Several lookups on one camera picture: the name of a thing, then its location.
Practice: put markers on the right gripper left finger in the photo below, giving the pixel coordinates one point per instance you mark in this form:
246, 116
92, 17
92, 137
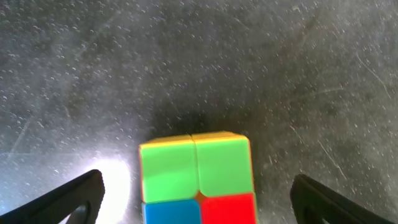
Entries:
62, 199

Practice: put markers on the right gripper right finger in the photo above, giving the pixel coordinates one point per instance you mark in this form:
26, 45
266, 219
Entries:
329, 205

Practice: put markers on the many-coloured puzzle cube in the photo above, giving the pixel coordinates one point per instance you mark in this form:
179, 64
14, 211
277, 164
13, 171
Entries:
199, 174

